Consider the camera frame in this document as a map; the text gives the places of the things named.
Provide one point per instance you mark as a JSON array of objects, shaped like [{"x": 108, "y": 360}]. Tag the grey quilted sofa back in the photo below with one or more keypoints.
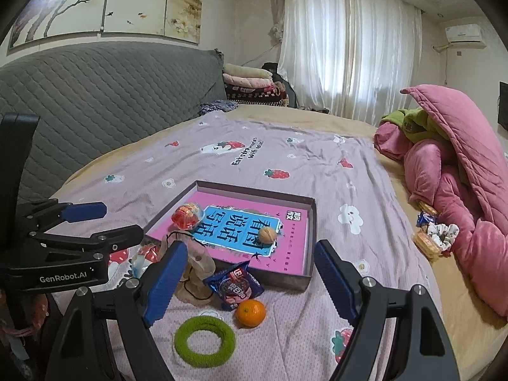
[{"x": 99, "y": 95}]

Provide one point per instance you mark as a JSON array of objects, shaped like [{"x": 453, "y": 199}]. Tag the dark checkered folded blanket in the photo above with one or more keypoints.
[{"x": 254, "y": 95}]

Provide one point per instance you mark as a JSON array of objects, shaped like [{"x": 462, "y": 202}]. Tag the purple strawberry printed blanket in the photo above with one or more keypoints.
[{"x": 278, "y": 147}]

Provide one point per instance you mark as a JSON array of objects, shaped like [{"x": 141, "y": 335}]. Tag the black wall television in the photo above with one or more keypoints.
[{"x": 504, "y": 105}]

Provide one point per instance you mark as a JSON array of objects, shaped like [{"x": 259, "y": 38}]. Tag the shallow grey cardboard box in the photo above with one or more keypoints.
[{"x": 293, "y": 283}]

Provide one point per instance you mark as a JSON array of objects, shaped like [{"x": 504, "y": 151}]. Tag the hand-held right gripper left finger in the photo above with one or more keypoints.
[{"x": 166, "y": 285}]

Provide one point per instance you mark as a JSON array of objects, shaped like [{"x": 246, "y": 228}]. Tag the pink folded blanket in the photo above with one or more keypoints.
[{"x": 246, "y": 81}]

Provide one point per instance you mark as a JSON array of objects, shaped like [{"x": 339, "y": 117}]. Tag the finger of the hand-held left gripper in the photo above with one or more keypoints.
[
  {"x": 115, "y": 239},
  {"x": 85, "y": 211}
]

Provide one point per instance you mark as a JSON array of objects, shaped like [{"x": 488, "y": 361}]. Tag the clear red snack packet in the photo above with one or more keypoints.
[{"x": 143, "y": 258}]

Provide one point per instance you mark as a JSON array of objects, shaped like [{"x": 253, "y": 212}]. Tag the beige folded blanket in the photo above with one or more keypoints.
[{"x": 246, "y": 70}]

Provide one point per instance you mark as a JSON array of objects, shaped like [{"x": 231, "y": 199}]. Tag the black cloth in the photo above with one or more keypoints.
[{"x": 274, "y": 69}]

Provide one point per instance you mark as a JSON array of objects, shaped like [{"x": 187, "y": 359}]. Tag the pink quilt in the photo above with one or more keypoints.
[{"x": 476, "y": 166}]

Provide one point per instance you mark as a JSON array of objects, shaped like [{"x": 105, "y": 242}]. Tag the white curtain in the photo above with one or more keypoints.
[{"x": 349, "y": 47}]

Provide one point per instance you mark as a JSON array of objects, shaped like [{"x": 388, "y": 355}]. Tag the orange mandarin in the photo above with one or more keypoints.
[{"x": 251, "y": 312}]

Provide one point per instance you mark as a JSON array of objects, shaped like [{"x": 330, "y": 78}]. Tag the walnut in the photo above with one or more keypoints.
[{"x": 267, "y": 234}]

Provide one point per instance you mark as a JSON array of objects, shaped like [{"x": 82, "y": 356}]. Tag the yellow biscuit packet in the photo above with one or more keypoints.
[{"x": 426, "y": 207}]

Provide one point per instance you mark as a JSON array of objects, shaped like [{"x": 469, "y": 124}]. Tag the green blanket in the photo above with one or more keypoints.
[{"x": 412, "y": 121}]

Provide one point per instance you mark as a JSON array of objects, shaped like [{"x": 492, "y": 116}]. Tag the white floral scrunchie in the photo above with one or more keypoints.
[{"x": 443, "y": 233}]

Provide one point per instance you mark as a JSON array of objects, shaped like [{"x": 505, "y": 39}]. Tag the small blue snack packet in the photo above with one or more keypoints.
[{"x": 426, "y": 219}]

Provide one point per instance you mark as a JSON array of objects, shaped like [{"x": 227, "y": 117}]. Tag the beige plush toy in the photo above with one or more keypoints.
[{"x": 198, "y": 264}]

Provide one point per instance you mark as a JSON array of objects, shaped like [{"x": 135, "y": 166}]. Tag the pink book with blue label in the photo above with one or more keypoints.
[{"x": 293, "y": 246}]

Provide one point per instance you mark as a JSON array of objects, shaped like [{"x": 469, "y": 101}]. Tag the floral wall painting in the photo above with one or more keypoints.
[{"x": 139, "y": 4}]

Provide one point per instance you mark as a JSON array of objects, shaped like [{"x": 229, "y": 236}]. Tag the blue cookie packet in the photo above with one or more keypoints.
[{"x": 234, "y": 287}]

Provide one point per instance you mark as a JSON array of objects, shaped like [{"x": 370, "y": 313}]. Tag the blue-grey knit cloth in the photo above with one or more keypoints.
[{"x": 216, "y": 106}]

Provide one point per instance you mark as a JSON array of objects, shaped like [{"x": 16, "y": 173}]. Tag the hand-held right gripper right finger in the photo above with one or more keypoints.
[{"x": 333, "y": 281}]

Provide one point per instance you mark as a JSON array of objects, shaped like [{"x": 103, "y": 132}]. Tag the beige bed sheet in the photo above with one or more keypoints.
[{"x": 456, "y": 313}]

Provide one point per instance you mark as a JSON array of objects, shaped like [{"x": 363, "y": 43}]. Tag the white air conditioner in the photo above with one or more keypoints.
[{"x": 465, "y": 35}]

